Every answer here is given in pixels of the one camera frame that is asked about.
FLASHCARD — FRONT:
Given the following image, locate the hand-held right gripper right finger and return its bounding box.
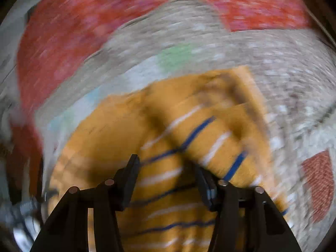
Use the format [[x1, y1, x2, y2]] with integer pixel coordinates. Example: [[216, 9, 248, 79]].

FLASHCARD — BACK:
[[196, 164, 303, 252]]

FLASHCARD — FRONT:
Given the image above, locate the red floral bedsheet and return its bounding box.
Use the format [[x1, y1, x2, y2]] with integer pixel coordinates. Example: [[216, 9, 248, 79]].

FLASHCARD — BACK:
[[10, 0, 314, 189]]

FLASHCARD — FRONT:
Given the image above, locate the yellow striped sweater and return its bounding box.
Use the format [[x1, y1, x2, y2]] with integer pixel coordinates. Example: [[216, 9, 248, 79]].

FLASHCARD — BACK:
[[49, 66, 289, 252]]

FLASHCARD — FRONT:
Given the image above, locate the white quilted mat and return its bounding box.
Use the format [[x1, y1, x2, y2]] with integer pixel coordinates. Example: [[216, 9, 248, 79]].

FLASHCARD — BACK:
[[34, 0, 336, 252]]

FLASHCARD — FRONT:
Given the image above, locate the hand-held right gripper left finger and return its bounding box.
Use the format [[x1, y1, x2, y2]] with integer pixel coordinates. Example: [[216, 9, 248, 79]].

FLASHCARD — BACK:
[[30, 154, 141, 252]]

